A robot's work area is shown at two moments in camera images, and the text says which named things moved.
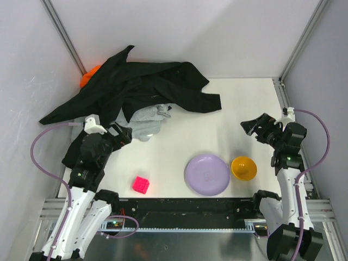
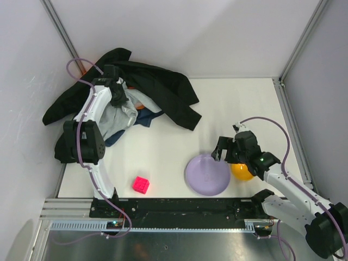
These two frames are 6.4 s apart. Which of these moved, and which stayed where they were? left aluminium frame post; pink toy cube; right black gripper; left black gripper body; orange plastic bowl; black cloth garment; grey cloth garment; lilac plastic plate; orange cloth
Moved: grey cloth garment; black cloth garment; right black gripper; orange cloth; left black gripper body
Stayed: left aluminium frame post; orange plastic bowl; lilac plastic plate; pink toy cube
